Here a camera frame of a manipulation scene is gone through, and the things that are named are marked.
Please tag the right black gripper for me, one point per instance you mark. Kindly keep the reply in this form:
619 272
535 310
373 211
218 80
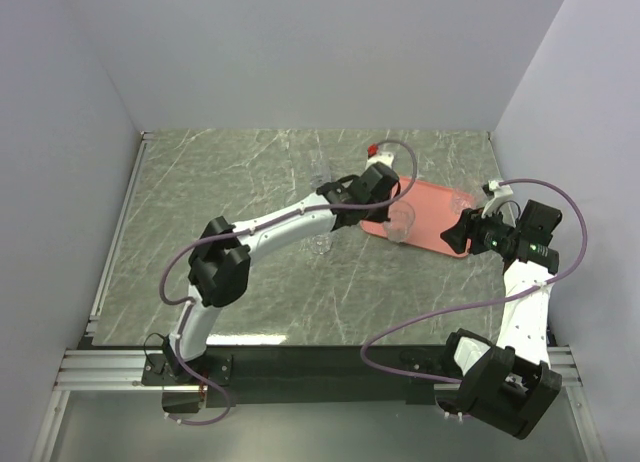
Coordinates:
469 226

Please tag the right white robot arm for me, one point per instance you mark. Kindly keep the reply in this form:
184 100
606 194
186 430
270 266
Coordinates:
508 384

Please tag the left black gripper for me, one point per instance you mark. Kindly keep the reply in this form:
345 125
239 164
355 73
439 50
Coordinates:
381 216

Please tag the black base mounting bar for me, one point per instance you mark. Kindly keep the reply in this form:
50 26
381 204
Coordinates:
278 374

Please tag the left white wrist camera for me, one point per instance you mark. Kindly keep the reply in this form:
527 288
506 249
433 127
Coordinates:
378 154

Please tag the tall clear glass far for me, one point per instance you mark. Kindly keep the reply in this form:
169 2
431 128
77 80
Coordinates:
319 169

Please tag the clear wine glass front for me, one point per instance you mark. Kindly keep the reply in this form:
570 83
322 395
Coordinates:
467 194

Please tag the pink plastic tray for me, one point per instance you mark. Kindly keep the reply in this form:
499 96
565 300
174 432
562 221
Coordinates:
432 217

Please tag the aluminium rail frame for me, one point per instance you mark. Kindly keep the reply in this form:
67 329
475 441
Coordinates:
90 368

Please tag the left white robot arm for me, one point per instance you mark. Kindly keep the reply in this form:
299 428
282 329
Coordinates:
213 272

